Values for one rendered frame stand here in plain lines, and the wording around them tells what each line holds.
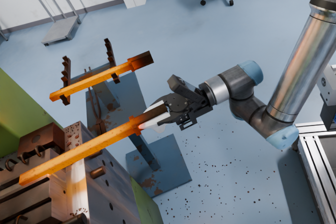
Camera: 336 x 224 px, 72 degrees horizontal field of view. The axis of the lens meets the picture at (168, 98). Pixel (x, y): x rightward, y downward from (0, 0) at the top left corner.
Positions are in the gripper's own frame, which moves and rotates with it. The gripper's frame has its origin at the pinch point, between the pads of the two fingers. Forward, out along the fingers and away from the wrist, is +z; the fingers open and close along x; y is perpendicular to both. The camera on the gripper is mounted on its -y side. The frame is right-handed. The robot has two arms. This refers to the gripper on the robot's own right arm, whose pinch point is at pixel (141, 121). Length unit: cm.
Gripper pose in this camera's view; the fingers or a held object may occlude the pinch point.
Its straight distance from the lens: 63.2
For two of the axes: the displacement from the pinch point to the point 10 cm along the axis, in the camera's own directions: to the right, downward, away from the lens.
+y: 2.9, 6.5, 7.0
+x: -3.4, -6.2, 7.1
